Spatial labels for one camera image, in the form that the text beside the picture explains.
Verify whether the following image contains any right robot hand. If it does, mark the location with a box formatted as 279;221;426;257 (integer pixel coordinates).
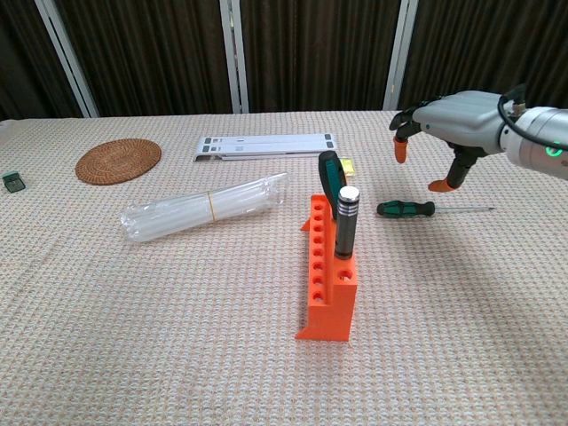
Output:
389;91;509;194

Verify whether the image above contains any green black handle screwdriver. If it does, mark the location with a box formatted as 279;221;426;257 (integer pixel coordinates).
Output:
375;199;496;218

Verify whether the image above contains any teal black handle screwdriver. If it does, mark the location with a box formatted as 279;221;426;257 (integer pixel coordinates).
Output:
318;149;350;221

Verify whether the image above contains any black silver precision screwdriver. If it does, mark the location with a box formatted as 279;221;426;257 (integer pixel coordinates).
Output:
335;185;361;261

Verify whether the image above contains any orange holder block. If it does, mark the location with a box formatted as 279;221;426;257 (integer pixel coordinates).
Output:
295;171;359;343

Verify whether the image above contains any white folded laptop stand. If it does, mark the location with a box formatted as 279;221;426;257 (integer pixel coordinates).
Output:
193;132;339;163

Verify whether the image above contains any clear bag of tubes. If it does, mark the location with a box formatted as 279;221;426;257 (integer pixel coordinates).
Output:
120;171;289;244

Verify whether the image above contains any round woven rattan coaster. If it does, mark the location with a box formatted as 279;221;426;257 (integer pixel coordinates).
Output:
75;138;162;185

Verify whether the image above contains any beige woven tablecloth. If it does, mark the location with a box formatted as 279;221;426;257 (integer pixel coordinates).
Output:
0;108;568;426

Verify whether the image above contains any small green box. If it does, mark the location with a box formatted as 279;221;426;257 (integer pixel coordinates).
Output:
1;170;26;193

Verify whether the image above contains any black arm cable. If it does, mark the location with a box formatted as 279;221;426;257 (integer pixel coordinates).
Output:
496;83;529;134

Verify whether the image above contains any white partition frame post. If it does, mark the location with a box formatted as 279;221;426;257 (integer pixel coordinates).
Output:
382;0;422;111
219;0;250;114
34;0;99;119

